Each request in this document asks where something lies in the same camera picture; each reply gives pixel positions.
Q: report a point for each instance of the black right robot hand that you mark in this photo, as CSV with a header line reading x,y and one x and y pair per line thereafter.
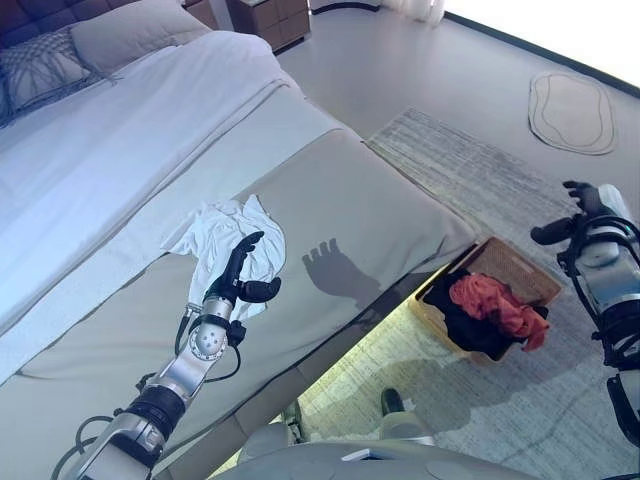
x,y
607,200

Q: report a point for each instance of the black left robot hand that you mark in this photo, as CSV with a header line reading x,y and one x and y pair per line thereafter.
x,y
232,270

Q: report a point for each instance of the white garment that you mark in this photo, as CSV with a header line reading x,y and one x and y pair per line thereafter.
x,y
210,230

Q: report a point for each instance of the orange-red garment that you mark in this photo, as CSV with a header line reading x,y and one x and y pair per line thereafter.
x,y
480,295

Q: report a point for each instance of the black mesh garment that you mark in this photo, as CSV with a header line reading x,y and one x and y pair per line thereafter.
x,y
470,330

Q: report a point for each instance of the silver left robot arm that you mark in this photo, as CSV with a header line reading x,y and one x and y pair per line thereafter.
x,y
185,370

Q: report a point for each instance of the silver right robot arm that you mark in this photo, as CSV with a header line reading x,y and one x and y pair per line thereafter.
x,y
615,280

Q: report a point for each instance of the tan wicker laundry basket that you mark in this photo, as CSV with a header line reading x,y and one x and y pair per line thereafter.
x,y
520,270

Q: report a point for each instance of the bed with beige cover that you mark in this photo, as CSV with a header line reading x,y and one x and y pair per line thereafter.
x,y
325,200

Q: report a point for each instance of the small oval grey rug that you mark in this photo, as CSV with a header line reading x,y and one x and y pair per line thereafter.
x,y
570,115

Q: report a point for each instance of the white duvet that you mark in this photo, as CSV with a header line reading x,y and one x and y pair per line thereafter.
x,y
125,150

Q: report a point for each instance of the silver left robot leg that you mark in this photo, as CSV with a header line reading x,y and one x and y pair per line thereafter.
x,y
295,425

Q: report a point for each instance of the silver robot leg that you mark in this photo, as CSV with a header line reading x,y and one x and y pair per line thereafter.
x,y
400,425
295,425

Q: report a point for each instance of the silver robot torso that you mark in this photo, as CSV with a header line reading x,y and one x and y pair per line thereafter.
x,y
325,460

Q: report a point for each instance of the silver right robot leg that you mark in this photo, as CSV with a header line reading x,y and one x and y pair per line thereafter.
x,y
400,425

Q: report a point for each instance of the wooden nightstand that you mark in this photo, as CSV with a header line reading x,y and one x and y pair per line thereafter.
x,y
270,25

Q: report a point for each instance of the plain beige pillow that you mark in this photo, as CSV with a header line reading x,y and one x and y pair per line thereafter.
x,y
140,35

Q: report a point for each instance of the white curtain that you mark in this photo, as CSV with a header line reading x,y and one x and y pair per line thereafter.
x,y
425,7

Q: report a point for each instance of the grey patterned fringed pillow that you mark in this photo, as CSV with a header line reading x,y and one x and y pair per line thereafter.
x,y
40,70

